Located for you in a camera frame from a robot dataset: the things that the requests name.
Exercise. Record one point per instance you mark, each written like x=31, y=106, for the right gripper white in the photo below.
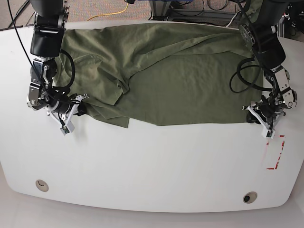
x=63, y=114

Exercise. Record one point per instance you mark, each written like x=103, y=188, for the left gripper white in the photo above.
x=263, y=114

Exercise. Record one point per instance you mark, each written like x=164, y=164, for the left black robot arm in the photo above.
x=259, y=30

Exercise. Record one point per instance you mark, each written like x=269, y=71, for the right table cable grommet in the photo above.
x=250, y=197

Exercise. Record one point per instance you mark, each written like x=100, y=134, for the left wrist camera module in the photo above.
x=268, y=133

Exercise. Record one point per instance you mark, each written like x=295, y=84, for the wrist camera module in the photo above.
x=268, y=133
x=67, y=128

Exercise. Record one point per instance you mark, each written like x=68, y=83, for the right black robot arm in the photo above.
x=49, y=28

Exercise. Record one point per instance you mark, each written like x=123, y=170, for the metal frame rack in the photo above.
x=224, y=13

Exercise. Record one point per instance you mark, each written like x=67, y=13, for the left table cable grommet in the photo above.
x=42, y=185

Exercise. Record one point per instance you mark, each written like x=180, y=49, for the olive green t-shirt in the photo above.
x=160, y=73

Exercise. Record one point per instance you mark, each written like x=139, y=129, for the red tape rectangle marking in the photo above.
x=273, y=151

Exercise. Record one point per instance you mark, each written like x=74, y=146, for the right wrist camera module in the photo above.
x=67, y=128

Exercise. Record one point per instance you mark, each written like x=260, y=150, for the table cable grommet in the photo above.
x=250, y=197
x=42, y=185

